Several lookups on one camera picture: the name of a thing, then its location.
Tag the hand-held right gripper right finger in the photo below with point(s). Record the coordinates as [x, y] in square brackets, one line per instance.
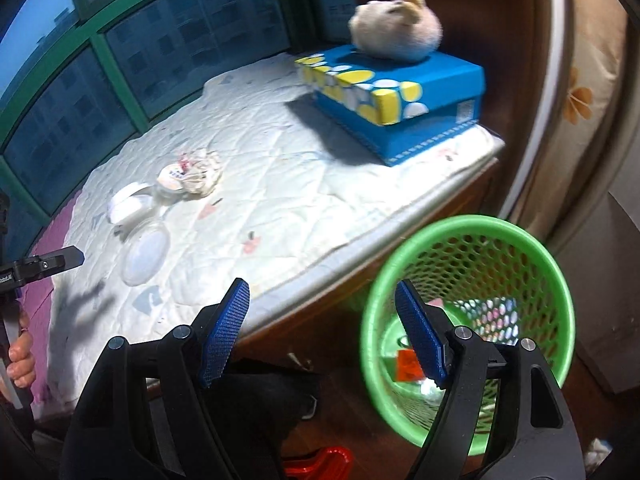
[422, 335]

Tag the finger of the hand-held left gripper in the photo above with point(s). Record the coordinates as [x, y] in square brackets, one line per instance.
[55, 260]

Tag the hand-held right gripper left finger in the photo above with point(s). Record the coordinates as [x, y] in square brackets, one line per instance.
[225, 330]

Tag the red snack packet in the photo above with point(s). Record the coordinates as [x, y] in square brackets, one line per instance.
[407, 366]

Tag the clear plastic lid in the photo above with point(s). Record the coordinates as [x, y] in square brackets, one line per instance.
[145, 255]

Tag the white round container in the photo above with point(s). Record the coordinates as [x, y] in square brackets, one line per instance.
[127, 205]

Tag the green mesh plastic basket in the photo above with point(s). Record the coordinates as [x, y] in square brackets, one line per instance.
[450, 225]

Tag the white wrapper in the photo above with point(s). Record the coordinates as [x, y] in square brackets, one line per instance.
[202, 175]

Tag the person's left hand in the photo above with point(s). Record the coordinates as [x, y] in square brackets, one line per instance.
[22, 365]

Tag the colourful dotted wrapper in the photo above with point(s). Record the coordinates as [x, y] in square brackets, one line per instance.
[495, 312]

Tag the person's black trouser legs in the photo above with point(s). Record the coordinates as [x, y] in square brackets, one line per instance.
[270, 420]

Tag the white quilted blanket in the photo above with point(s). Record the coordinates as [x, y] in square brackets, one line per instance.
[290, 210]

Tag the red plastic thing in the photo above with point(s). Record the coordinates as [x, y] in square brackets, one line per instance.
[320, 465]

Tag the white cabinet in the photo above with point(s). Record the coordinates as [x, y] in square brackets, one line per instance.
[615, 310]

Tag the white cloth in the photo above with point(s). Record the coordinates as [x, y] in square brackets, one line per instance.
[597, 455]

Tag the blue dotted tissue box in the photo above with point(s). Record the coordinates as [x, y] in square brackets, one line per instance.
[425, 90]

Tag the floral beige curtain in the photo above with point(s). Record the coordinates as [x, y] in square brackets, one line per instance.
[585, 110]

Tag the beige plush toy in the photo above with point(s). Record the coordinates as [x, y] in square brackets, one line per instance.
[395, 25]

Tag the green window frame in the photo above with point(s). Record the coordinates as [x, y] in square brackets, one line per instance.
[117, 80]

